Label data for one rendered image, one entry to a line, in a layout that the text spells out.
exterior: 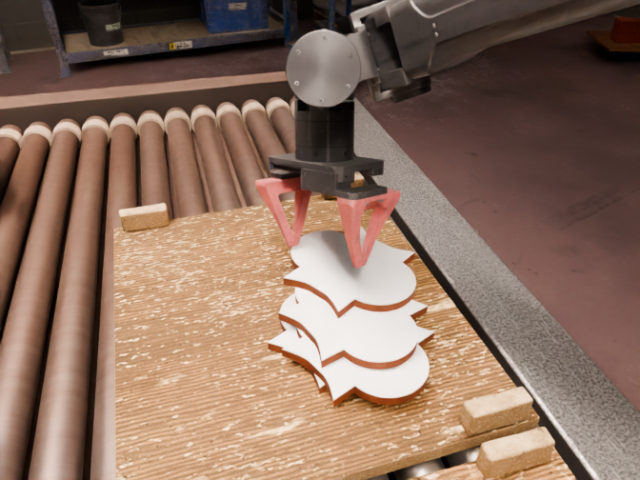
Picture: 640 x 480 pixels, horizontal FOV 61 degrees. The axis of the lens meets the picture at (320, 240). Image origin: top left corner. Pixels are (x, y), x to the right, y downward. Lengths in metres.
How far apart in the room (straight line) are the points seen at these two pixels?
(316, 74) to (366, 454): 0.30
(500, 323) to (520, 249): 1.75
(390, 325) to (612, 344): 1.59
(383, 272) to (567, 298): 1.66
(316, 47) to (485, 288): 0.36
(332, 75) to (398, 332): 0.24
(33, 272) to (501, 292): 0.55
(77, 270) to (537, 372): 0.53
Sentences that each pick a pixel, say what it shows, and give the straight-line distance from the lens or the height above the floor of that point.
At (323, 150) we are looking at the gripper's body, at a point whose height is 1.11.
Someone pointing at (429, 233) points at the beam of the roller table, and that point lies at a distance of 0.74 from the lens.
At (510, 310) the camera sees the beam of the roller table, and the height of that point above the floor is 0.91.
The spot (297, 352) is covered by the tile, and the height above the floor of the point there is 0.96.
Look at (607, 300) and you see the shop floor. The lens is 2.24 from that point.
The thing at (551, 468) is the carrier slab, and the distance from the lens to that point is 0.50.
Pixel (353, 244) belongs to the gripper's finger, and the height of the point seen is 1.04.
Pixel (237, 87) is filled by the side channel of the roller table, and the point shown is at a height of 0.95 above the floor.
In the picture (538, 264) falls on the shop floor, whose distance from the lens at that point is 2.31.
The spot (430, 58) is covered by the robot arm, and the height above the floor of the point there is 1.20.
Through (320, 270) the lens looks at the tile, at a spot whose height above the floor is 0.98.
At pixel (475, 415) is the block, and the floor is 0.96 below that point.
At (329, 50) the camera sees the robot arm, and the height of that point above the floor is 1.21.
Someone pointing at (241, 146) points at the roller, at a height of 0.92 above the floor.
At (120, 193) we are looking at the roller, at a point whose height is 0.92.
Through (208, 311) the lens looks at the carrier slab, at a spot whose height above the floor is 0.94.
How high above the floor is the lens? 1.33
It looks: 36 degrees down
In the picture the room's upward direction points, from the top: straight up
